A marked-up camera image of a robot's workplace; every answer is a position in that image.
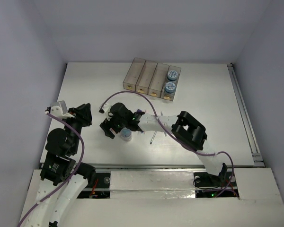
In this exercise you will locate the blue ballpoint pen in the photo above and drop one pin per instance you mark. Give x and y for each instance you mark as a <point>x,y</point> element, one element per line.
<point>153,137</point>

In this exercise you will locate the right aluminium rail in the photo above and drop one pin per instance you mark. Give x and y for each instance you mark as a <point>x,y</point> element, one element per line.
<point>252,141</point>

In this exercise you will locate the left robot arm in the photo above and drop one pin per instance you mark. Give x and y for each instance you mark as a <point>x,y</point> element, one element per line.
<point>62,178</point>

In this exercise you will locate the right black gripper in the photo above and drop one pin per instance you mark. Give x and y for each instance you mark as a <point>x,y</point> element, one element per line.
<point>107,124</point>

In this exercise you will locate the foil covered front board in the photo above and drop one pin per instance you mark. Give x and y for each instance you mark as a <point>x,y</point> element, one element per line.
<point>155,184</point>

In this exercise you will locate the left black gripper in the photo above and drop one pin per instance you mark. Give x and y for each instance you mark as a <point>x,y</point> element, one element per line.
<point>78,116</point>

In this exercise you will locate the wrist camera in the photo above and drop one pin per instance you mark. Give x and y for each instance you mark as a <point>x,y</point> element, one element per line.
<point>59,110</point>
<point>105,108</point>

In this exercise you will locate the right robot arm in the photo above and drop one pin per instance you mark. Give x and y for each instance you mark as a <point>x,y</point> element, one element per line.
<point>187,130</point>

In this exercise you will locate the clear drawer bin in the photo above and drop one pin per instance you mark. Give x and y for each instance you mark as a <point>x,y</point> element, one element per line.
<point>145,77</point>
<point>168,96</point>
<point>158,80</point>
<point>133,74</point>

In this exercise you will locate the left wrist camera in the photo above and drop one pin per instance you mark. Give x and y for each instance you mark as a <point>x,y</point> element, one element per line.
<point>59,110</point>

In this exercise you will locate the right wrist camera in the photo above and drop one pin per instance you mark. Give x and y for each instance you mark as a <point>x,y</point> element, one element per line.
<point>105,108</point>

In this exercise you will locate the paperclip jar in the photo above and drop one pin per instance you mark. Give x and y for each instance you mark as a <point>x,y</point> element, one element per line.
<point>126,134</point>

